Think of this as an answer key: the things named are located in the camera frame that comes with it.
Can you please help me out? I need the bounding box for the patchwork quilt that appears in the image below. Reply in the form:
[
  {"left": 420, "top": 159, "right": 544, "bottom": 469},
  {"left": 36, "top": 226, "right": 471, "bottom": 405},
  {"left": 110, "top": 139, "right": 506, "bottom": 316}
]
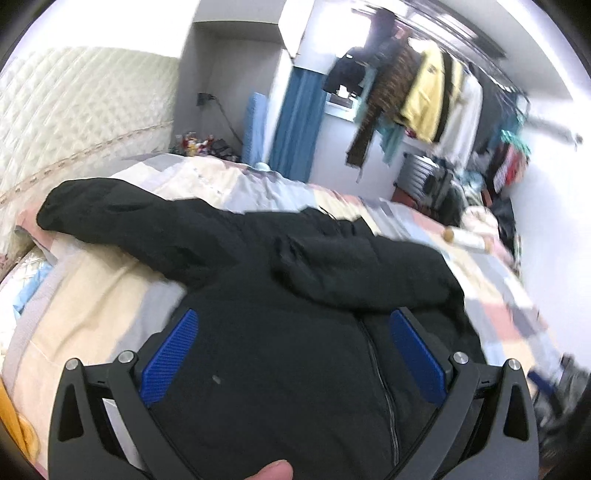
[{"left": 4, "top": 152, "right": 555, "bottom": 467}]

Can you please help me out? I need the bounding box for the pile of clothes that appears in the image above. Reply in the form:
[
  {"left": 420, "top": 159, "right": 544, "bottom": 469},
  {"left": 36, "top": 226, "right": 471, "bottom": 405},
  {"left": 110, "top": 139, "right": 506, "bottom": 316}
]
[{"left": 443, "top": 157, "right": 518, "bottom": 259}]

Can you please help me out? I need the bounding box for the brown patterned hanging garment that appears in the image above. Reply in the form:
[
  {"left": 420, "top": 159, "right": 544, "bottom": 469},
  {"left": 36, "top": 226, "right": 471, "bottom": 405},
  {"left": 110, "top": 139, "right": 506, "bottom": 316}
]
[{"left": 346, "top": 44, "right": 421, "bottom": 167}]

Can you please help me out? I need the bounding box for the cluster of small bottles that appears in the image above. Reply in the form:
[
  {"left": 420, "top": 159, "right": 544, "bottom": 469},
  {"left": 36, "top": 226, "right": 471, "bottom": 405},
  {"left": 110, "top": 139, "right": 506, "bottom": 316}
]
[{"left": 171, "top": 133, "right": 241, "bottom": 160}]

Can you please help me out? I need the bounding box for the grey ribbed suitcase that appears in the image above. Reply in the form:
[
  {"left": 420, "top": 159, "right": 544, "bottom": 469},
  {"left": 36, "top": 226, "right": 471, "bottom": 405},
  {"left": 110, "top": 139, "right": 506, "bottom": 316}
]
[{"left": 394, "top": 152, "right": 444, "bottom": 208}]

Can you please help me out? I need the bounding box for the cream quilted headboard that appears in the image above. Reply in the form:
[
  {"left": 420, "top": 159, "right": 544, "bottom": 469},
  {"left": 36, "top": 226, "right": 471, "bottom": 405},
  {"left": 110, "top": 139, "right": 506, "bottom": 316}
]
[{"left": 0, "top": 46, "right": 181, "bottom": 208}]

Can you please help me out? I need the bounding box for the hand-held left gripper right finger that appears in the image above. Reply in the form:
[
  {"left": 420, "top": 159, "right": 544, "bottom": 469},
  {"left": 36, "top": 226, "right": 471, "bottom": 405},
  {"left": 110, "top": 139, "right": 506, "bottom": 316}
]
[{"left": 389, "top": 307, "right": 541, "bottom": 480}]

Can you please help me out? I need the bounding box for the teal clip hanger with socks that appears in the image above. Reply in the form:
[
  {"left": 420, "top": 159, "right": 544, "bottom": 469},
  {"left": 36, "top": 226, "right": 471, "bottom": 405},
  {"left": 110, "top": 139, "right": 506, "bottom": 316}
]
[{"left": 489, "top": 129, "right": 532, "bottom": 190}]

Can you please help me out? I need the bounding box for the cream quilted mattress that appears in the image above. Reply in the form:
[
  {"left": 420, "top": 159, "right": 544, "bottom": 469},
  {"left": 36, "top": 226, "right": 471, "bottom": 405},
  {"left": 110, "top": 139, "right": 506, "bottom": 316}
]
[{"left": 0, "top": 244, "right": 51, "bottom": 333}]

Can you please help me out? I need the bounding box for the white hanging hoodie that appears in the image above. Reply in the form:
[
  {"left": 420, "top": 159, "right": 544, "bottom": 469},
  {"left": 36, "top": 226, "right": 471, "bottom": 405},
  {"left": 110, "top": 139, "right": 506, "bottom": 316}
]
[{"left": 434, "top": 69, "right": 483, "bottom": 153}]

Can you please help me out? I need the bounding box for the dark grey hanging garment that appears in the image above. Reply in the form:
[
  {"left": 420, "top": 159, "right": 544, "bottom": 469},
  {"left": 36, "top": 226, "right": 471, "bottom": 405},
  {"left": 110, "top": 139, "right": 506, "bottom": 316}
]
[{"left": 475, "top": 78, "right": 509, "bottom": 153}]

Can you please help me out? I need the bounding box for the blue curtain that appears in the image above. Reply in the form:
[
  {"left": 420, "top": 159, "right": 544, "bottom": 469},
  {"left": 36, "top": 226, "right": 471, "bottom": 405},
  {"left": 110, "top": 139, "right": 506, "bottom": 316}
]
[{"left": 269, "top": 69, "right": 326, "bottom": 183}]

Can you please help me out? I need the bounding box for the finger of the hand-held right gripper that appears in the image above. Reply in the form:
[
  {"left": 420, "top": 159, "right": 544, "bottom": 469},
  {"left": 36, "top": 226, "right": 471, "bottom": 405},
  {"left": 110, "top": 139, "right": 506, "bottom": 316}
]
[{"left": 526, "top": 364, "right": 566, "bottom": 402}]

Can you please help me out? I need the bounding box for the light blue upright board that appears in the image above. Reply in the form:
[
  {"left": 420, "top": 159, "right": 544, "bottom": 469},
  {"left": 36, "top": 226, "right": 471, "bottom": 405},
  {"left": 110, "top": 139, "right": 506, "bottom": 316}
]
[{"left": 242, "top": 92, "right": 267, "bottom": 167}]

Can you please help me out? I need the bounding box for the yellow hanging jacket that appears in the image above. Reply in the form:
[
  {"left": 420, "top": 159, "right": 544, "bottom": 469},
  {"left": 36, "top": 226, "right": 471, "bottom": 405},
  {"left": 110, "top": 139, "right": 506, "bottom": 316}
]
[{"left": 399, "top": 44, "right": 465, "bottom": 144}]

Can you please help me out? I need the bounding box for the light blue cloth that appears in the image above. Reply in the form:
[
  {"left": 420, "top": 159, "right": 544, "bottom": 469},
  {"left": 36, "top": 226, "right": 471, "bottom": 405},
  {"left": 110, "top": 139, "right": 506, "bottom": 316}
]
[{"left": 14, "top": 272, "right": 47, "bottom": 315}]

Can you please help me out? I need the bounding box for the teal hanging garment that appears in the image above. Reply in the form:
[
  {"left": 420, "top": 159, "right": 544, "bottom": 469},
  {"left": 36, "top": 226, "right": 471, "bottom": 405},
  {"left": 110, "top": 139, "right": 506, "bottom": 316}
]
[{"left": 379, "top": 115, "right": 407, "bottom": 167}]

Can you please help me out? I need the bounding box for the white cylindrical bottle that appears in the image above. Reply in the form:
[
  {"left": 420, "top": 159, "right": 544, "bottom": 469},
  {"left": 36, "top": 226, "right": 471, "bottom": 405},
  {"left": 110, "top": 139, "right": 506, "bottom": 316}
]
[{"left": 443, "top": 226, "right": 492, "bottom": 254}]

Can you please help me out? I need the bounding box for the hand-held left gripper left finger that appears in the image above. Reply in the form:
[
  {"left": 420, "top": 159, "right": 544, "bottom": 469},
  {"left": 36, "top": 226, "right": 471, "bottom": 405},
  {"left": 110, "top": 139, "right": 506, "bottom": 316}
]
[{"left": 48, "top": 308, "right": 200, "bottom": 480}]

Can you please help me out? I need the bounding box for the black hanging jacket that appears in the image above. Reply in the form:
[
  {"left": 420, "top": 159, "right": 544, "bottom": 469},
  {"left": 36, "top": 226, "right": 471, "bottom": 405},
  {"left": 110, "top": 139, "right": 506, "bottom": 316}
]
[{"left": 323, "top": 46, "right": 375, "bottom": 97}]

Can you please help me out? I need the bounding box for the black jacket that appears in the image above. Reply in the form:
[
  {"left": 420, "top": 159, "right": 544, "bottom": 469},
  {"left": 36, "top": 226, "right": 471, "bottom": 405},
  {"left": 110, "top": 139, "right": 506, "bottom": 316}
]
[
  {"left": 323, "top": 46, "right": 375, "bottom": 97},
  {"left": 36, "top": 179, "right": 490, "bottom": 480}
]

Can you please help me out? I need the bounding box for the person's left hand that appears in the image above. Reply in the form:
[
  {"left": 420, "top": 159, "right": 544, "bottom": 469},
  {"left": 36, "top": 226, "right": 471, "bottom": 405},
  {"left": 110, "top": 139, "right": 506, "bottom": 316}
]
[{"left": 244, "top": 459, "right": 294, "bottom": 480}]

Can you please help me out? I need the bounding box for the yellow pillow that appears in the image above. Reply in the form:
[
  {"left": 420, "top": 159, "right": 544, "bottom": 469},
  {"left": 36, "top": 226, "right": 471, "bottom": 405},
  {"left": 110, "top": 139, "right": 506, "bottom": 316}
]
[{"left": 0, "top": 383, "right": 38, "bottom": 462}]

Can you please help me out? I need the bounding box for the metal clothes rack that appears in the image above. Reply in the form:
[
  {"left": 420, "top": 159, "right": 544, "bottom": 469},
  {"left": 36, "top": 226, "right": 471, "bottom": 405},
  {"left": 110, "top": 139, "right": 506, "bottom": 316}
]
[{"left": 402, "top": 4, "right": 532, "bottom": 121}]

